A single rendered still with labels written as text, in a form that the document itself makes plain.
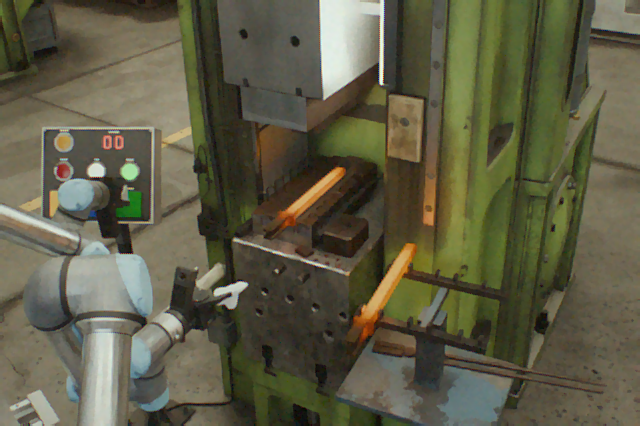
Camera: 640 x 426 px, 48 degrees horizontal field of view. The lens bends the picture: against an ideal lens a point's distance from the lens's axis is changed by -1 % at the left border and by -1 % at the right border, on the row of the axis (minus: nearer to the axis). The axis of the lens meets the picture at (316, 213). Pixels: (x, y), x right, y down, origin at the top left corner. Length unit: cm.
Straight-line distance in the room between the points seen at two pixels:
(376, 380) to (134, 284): 83
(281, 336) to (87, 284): 98
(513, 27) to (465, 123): 40
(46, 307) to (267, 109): 82
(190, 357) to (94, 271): 181
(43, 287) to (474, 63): 107
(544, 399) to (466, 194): 125
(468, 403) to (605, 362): 137
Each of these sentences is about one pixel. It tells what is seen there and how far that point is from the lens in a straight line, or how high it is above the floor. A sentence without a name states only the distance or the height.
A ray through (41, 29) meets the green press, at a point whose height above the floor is 25.
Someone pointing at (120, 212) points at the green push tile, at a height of 99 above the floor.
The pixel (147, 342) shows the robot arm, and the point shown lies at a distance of 164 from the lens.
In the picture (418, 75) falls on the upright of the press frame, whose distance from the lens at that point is 184.
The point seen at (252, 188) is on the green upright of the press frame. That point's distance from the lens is 227.
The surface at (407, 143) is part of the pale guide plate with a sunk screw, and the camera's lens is 190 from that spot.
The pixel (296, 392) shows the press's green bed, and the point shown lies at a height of 40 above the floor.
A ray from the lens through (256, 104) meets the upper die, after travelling 194.
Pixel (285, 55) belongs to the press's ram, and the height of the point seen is 147.
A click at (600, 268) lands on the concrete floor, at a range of 376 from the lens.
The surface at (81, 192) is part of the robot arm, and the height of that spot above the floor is 123.
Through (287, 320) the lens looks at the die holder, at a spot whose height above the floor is 68.
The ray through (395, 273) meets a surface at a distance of 186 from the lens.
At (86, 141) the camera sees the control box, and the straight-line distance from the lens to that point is 223.
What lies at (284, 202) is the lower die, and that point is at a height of 99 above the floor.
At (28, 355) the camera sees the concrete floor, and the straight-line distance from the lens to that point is 336.
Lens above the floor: 203
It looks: 30 degrees down
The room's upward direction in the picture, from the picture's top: 2 degrees counter-clockwise
